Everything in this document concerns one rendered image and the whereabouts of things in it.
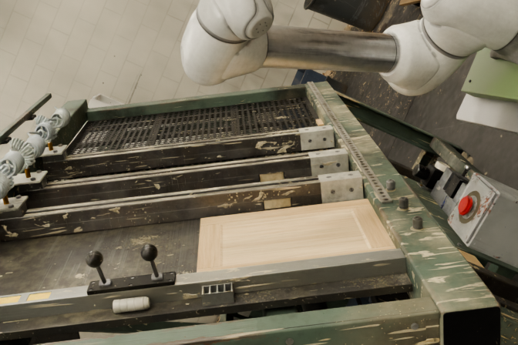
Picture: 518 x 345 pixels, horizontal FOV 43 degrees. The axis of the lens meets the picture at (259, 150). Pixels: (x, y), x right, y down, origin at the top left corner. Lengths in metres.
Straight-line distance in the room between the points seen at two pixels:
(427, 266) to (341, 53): 0.53
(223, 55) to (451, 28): 0.57
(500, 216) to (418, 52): 0.57
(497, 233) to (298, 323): 0.41
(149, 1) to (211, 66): 5.55
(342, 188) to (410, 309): 0.69
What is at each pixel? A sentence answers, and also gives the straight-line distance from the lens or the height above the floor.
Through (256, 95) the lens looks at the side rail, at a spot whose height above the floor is 1.11.
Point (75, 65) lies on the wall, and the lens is 7.05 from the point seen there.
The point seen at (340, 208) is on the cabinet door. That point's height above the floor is 0.97.
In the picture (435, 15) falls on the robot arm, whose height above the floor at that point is 1.03.
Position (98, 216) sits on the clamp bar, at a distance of 2.00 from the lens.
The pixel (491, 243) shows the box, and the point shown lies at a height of 0.89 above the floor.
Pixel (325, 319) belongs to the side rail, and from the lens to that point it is 1.33.
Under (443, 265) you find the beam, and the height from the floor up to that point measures 0.85.
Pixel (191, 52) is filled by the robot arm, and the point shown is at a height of 1.53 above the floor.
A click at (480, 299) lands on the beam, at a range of 1.39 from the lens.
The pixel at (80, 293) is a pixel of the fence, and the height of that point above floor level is 1.54.
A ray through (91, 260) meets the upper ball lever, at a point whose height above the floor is 1.55.
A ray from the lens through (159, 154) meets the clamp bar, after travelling 2.47.
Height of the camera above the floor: 1.56
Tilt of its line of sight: 10 degrees down
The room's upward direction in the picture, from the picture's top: 67 degrees counter-clockwise
